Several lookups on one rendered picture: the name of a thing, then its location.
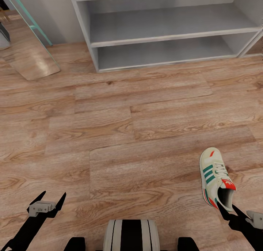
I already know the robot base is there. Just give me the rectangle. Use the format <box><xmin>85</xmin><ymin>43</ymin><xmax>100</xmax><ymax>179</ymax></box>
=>
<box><xmin>64</xmin><ymin>237</ymin><xmax>199</xmax><ymax>251</ymax></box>

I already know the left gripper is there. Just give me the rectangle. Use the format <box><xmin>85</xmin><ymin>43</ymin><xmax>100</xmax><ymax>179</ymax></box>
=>
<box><xmin>21</xmin><ymin>191</ymin><xmax>66</xmax><ymax>234</ymax></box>

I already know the gym shoe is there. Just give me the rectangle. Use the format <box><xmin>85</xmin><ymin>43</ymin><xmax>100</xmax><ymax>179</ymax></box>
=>
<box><xmin>199</xmin><ymin>147</ymin><xmax>237</xmax><ymax>212</ymax></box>

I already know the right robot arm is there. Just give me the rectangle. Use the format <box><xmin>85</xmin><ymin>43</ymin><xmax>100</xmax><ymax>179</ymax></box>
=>
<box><xmin>217</xmin><ymin>201</ymin><xmax>263</xmax><ymax>251</ymax></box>

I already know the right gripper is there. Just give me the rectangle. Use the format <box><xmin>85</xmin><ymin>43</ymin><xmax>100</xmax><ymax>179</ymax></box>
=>
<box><xmin>217</xmin><ymin>201</ymin><xmax>263</xmax><ymax>251</ymax></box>

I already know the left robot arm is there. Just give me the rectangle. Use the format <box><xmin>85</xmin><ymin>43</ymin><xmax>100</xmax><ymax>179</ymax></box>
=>
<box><xmin>1</xmin><ymin>191</ymin><xmax>66</xmax><ymax>251</ymax></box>

